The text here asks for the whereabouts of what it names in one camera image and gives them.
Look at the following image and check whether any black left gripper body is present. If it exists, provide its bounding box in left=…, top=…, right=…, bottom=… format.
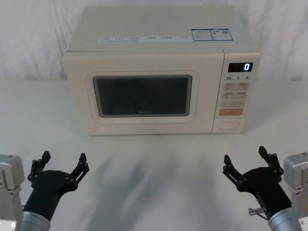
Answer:
left=23, top=170, right=73, bottom=222

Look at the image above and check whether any cream microwave oven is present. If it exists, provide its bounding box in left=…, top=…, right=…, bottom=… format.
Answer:
left=62, top=5, right=262, bottom=136

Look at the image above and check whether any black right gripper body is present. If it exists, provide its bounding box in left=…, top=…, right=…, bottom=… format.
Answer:
left=242, top=167, right=292, bottom=214

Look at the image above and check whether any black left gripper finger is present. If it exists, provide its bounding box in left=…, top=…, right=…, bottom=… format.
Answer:
left=27, top=151, right=51, bottom=188
left=65, top=153, right=90, bottom=191

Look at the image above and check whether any white curtain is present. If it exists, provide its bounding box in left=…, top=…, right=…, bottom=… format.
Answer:
left=0, top=0, right=308, bottom=81

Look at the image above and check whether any white table cloth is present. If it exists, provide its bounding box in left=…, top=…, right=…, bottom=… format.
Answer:
left=0, top=76, right=308, bottom=231

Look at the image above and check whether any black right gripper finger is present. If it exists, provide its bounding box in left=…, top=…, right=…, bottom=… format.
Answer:
left=222, top=154, right=246, bottom=193
left=258, top=145, right=284, bottom=185

